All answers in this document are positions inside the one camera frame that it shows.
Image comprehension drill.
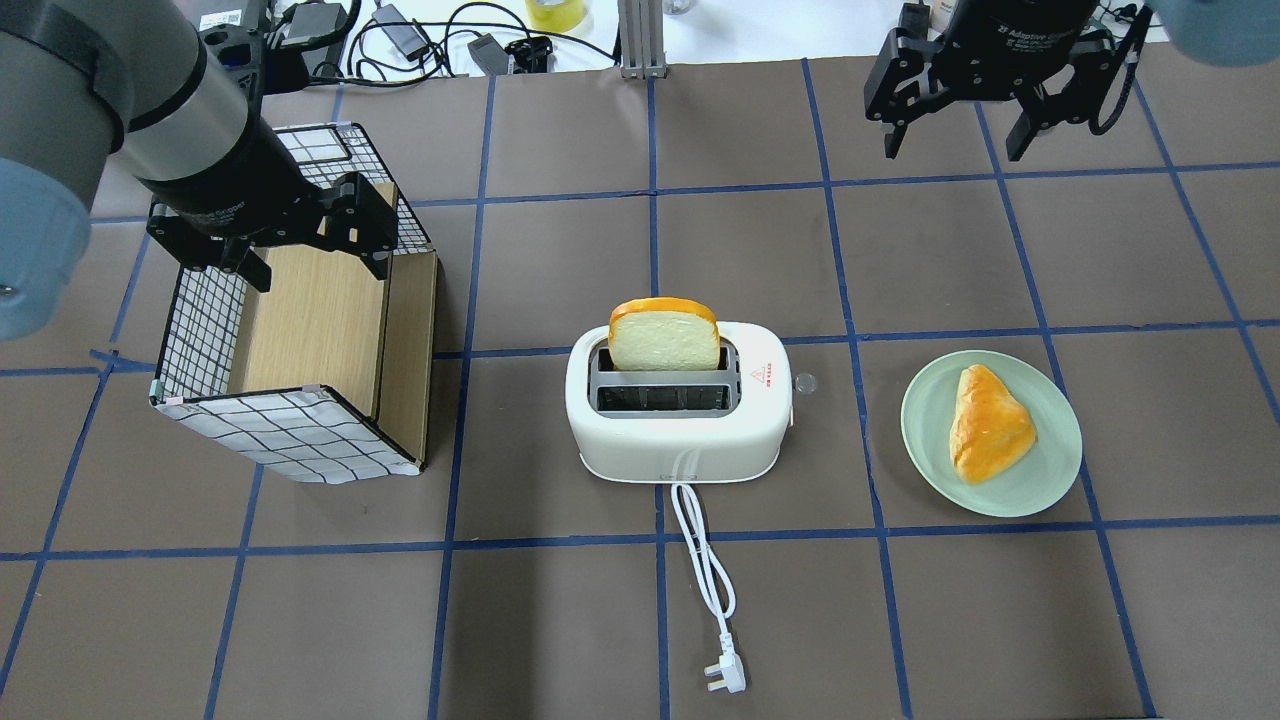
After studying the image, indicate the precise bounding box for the aluminium frame post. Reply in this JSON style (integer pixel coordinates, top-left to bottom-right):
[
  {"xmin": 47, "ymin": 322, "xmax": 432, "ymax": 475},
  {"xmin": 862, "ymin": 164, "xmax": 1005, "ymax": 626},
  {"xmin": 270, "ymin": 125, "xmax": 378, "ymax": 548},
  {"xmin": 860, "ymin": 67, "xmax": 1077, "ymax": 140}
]
[{"xmin": 617, "ymin": 0, "xmax": 669, "ymax": 79}]

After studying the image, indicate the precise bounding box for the golden triangular bread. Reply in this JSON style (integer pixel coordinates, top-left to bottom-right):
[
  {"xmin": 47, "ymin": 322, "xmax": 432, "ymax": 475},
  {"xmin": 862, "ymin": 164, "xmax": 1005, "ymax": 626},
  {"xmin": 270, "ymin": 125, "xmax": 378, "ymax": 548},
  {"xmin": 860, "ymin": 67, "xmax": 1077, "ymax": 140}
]
[{"xmin": 948, "ymin": 364, "xmax": 1038, "ymax": 486}]

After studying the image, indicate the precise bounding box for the light green plate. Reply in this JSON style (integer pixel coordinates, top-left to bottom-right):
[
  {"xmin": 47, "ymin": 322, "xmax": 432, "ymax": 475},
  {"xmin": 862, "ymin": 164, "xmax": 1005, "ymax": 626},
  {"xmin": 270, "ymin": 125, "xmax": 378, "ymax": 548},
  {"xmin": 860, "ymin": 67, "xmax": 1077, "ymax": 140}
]
[{"xmin": 900, "ymin": 350, "xmax": 1083, "ymax": 518}]

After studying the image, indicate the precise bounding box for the white two-slot toaster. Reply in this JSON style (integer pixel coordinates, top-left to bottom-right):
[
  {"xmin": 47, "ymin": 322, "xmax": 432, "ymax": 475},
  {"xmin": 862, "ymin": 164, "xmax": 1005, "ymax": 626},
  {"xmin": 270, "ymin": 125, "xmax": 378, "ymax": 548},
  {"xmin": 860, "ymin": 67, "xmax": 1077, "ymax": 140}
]
[{"xmin": 564, "ymin": 322, "xmax": 795, "ymax": 484}]

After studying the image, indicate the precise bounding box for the white toaster power cord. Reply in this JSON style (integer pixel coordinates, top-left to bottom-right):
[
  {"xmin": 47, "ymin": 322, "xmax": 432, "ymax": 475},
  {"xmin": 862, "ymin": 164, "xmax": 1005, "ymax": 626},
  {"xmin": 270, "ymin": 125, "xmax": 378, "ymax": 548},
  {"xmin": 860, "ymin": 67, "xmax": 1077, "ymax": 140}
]
[{"xmin": 668, "ymin": 482, "xmax": 749, "ymax": 696}]

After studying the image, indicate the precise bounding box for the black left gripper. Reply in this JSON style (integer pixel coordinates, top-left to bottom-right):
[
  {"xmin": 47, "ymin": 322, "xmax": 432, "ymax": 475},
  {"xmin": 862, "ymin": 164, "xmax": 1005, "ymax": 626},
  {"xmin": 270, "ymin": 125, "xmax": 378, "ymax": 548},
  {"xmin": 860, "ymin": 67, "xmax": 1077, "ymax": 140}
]
[{"xmin": 147, "ymin": 150, "xmax": 398, "ymax": 293}]

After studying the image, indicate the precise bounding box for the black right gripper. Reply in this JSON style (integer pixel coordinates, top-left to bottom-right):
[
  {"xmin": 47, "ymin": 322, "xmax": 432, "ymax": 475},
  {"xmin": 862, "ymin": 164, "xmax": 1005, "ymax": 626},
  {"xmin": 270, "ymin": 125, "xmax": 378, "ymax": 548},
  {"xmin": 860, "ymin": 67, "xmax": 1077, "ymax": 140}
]
[{"xmin": 864, "ymin": 1, "xmax": 1140, "ymax": 161}]

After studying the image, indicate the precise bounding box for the yellow tape roll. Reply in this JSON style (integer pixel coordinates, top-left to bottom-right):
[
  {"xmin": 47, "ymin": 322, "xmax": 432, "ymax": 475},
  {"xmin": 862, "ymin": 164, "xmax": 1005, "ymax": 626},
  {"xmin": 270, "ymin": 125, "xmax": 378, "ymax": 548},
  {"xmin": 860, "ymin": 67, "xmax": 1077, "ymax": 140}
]
[{"xmin": 525, "ymin": 0, "xmax": 588, "ymax": 35}]

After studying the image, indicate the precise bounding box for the black power adapter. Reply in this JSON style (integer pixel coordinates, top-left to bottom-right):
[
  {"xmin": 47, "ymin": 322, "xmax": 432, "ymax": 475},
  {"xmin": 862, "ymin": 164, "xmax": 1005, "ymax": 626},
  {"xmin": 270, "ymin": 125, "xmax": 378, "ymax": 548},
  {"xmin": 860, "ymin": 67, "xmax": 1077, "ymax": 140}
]
[{"xmin": 372, "ymin": 3, "xmax": 433, "ymax": 61}]

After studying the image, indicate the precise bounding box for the toast bread slice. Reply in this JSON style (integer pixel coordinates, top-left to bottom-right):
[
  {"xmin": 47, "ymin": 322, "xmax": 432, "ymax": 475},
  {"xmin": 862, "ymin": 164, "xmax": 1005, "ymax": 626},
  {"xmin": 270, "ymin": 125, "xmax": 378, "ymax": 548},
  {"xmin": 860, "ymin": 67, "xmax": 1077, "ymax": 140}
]
[{"xmin": 608, "ymin": 296, "xmax": 721, "ymax": 372}]

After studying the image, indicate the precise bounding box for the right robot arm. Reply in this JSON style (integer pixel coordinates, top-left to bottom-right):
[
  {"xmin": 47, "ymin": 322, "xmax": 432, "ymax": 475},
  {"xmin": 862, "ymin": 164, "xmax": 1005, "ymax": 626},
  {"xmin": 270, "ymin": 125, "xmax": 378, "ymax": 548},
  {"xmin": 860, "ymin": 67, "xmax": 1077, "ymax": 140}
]
[{"xmin": 863, "ymin": 1, "xmax": 1277, "ymax": 161}]

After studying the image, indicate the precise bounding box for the wire and wood shelf box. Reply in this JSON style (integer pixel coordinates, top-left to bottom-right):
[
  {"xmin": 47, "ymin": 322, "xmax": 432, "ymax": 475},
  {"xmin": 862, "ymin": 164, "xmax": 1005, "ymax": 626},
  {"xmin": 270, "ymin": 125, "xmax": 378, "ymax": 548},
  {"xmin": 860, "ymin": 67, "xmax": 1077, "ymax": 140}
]
[{"xmin": 150, "ymin": 122, "xmax": 442, "ymax": 486}]

